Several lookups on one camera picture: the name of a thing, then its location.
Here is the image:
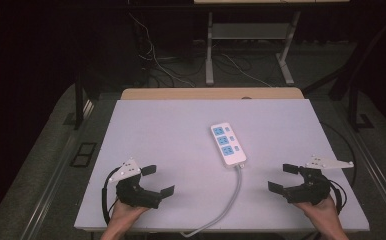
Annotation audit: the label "wooden table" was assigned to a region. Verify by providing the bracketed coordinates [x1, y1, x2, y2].
[119, 86, 306, 101]

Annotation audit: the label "white metal desk frame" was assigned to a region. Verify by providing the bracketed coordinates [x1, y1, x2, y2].
[193, 0, 351, 87]

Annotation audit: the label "long black cable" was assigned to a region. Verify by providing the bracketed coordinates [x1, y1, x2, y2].
[319, 121, 358, 188]

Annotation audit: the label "person's left hand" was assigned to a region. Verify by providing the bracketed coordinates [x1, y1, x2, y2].
[108, 199, 150, 229]

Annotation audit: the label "person's right hand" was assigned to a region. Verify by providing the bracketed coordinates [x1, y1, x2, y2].
[293, 195, 342, 232]

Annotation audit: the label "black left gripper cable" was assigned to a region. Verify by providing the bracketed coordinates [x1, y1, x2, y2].
[101, 166, 121, 226]

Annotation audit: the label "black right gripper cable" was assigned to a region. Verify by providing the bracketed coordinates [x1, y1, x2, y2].
[327, 179, 348, 215]

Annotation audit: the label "white floor cable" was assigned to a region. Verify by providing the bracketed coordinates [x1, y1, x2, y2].
[128, 12, 197, 89]
[218, 52, 273, 88]

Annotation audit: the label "white power strip blue sockets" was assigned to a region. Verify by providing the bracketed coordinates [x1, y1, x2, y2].
[210, 121, 248, 169]

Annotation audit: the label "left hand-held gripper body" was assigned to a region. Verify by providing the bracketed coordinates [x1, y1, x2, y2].
[108, 157, 164, 210]

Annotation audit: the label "grey power strip cable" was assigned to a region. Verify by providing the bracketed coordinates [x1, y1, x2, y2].
[180, 164, 244, 239]

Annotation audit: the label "black floor frame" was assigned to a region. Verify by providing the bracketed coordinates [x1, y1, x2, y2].
[69, 141, 98, 169]

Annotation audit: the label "black metal stand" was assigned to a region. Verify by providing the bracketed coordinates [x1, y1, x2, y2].
[347, 82, 376, 133]
[63, 71, 96, 131]

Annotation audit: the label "light grey table board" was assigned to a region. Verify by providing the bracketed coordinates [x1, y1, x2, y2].
[73, 98, 371, 233]

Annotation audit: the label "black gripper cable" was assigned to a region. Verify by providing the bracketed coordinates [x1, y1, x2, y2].
[327, 179, 348, 215]
[101, 166, 121, 226]

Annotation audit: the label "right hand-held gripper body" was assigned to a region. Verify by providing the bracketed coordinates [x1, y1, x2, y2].
[284, 154, 355, 205]

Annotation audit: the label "aluminium floor rail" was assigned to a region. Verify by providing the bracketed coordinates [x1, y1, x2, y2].
[18, 98, 96, 240]
[343, 122, 386, 228]

